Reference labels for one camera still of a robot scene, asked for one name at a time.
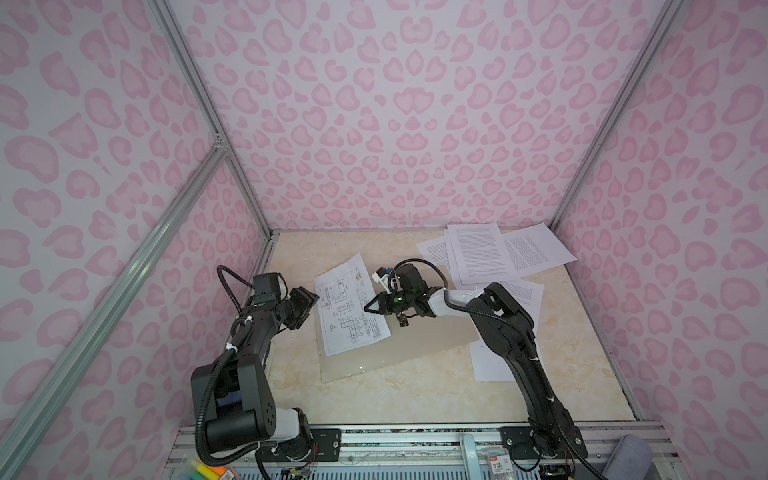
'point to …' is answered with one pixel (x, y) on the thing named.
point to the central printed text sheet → (480, 253)
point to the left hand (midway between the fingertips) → (315, 297)
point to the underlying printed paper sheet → (435, 250)
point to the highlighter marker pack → (195, 470)
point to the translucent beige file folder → (419, 336)
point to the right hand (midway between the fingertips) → (368, 306)
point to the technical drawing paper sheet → (343, 293)
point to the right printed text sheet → (534, 248)
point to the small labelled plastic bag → (500, 463)
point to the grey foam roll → (632, 459)
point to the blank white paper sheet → (527, 297)
